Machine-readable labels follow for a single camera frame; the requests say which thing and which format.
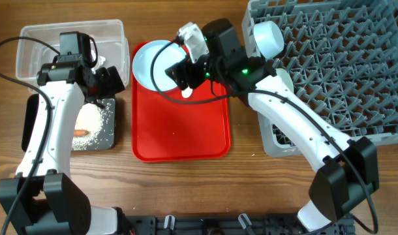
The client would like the white tissue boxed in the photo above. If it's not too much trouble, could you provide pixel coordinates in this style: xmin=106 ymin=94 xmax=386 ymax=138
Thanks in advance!
xmin=91 ymin=50 xmax=106 ymax=71

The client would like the mint green bowl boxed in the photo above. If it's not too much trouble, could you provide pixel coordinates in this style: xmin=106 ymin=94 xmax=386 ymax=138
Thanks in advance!
xmin=275 ymin=69 xmax=294 ymax=92

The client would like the carrot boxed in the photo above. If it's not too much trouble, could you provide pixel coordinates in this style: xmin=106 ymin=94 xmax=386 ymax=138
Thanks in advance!
xmin=74 ymin=129 xmax=89 ymax=137

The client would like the light blue plate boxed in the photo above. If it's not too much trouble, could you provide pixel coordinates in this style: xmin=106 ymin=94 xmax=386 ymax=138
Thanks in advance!
xmin=132 ymin=40 xmax=187 ymax=91

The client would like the light blue bowl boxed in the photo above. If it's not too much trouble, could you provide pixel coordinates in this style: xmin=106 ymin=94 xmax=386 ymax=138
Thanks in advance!
xmin=254 ymin=21 xmax=284 ymax=59

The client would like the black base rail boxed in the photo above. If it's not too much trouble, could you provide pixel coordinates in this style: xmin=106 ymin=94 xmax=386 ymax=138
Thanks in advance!
xmin=127 ymin=213 xmax=355 ymax=235

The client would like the black tray bin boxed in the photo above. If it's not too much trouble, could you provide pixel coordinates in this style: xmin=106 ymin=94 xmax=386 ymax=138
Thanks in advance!
xmin=22 ymin=94 xmax=116 ymax=151

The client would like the clear plastic bin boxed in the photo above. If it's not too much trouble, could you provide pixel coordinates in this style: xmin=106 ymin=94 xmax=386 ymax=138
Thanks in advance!
xmin=16 ymin=19 xmax=130 ymax=86

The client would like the red serving tray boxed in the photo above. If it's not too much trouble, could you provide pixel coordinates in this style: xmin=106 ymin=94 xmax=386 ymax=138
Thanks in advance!
xmin=130 ymin=40 xmax=232 ymax=163

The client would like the white plastic spoon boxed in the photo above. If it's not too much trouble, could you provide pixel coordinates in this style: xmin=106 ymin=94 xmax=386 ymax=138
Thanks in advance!
xmin=181 ymin=87 xmax=193 ymax=99

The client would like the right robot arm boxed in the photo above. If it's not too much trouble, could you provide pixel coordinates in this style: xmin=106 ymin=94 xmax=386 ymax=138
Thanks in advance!
xmin=166 ymin=18 xmax=379 ymax=234

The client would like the pile of white rice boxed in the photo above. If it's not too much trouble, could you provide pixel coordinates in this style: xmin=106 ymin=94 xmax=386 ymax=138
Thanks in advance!
xmin=72 ymin=99 xmax=116 ymax=151

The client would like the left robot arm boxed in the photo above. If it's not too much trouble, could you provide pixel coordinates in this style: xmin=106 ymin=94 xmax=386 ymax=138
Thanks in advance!
xmin=0 ymin=31 xmax=136 ymax=234

